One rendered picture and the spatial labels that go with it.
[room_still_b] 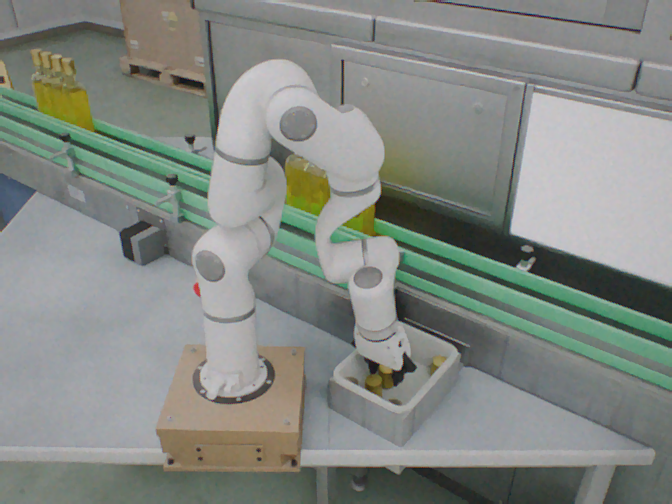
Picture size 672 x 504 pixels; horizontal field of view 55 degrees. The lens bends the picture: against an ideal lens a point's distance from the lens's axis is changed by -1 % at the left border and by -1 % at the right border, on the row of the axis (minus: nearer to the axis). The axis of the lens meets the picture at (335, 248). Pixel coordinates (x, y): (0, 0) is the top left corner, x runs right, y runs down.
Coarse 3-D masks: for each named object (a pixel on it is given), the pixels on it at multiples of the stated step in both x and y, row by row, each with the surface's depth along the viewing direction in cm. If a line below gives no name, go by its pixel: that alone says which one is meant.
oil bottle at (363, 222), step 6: (366, 210) 144; (372, 210) 146; (360, 216) 144; (366, 216) 145; (372, 216) 147; (348, 222) 146; (354, 222) 145; (360, 222) 144; (366, 222) 146; (372, 222) 148; (348, 228) 147; (354, 228) 146; (360, 228) 145; (366, 228) 147; (372, 228) 149; (366, 234) 148; (372, 234) 150
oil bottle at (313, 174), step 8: (304, 168) 148; (312, 168) 147; (320, 168) 146; (304, 176) 149; (312, 176) 148; (320, 176) 146; (304, 184) 150; (312, 184) 149; (320, 184) 147; (304, 192) 152; (312, 192) 150; (320, 192) 148; (304, 200) 153; (312, 200) 151; (320, 200) 150; (312, 208) 152; (320, 208) 151
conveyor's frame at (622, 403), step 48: (0, 144) 211; (48, 192) 204; (96, 192) 185; (192, 240) 166; (288, 288) 150; (336, 288) 142; (480, 336) 133; (528, 336) 128; (528, 384) 131; (576, 384) 124; (624, 384) 117; (624, 432) 122
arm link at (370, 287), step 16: (368, 240) 116; (384, 240) 116; (368, 256) 114; (384, 256) 113; (368, 272) 111; (384, 272) 111; (352, 288) 110; (368, 288) 109; (384, 288) 109; (352, 304) 113; (368, 304) 110; (384, 304) 111; (368, 320) 113; (384, 320) 113
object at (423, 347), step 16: (416, 336) 135; (432, 336) 134; (352, 352) 130; (416, 352) 137; (432, 352) 134; (448, 352) 131; (336, 368) 126; (352, 368) 129; (368, 368) 135; (352, 384) 122; (400, 384) 132; (416, 384) 132; (432, 384) 122; (384, 400) 118; (400, 400) 128; (416, 400) 118
